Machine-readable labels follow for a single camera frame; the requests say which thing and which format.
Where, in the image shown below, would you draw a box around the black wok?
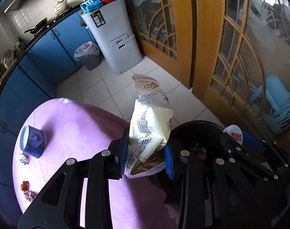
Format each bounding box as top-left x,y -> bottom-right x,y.
24,17 -> 48,34

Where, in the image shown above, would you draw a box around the blue base cabinets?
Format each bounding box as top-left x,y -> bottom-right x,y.
0,10 -> 98,196

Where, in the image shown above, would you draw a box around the wooden glass door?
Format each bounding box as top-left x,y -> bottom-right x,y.
191,0 -> 290,148
127,0 -> 198,89

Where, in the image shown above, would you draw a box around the white tall storage bin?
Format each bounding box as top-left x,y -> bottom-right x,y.
80,0 -> 143,74

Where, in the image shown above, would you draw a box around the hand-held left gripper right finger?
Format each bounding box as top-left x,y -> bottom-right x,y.
163,138 -> 273,229

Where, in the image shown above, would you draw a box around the purple flowered tablecloth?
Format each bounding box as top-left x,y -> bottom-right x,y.
12,98 -> 181,229

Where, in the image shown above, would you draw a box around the black kitchen countertop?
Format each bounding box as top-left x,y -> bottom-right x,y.
0,5 -> 83,105

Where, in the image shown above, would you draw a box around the cream snack bag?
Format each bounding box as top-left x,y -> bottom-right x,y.
125,73 -> 175,179

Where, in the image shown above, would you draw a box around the blue paper cup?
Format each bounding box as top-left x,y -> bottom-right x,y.
19,125 -> 45,160

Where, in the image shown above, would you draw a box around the light blue plastic chair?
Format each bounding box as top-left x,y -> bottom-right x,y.
250,56 -> 290,124

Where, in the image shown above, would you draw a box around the silver pot lid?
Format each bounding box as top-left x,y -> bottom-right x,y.
2,50 -> 14,68

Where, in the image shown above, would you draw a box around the blue packet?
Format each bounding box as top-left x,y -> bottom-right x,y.
80,0 -> 104,13

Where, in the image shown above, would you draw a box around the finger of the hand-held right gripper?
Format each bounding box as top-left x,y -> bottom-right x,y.
241,129 -> 267,152
220,132 -> 290,182

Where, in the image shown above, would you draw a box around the white round foil lid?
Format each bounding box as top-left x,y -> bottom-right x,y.
223,125 -> 244,146

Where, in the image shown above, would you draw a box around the grey bin with bag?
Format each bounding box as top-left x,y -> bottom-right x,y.
74,41 -> 103,71

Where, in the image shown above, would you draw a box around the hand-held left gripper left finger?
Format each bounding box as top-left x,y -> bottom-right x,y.
18,127 -> 130,229

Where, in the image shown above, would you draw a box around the black trash bin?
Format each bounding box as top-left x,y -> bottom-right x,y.
157,120 -> 229,203

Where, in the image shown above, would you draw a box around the white clay pot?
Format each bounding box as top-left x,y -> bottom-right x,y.
53,0 -> 69,15

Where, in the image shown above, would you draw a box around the silver crumpled foil wrapper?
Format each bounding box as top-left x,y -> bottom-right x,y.
24,190 -> 37,202

